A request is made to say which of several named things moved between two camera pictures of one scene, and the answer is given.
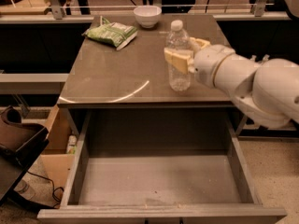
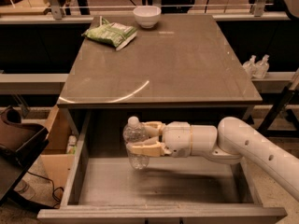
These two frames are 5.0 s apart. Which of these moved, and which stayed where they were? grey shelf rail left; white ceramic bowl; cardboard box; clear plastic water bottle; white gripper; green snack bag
Moved: white gripper; clear plastic water bottle
Stayed: cardboard box; white ceramic bowl; grey shelf rail left; green snack bag
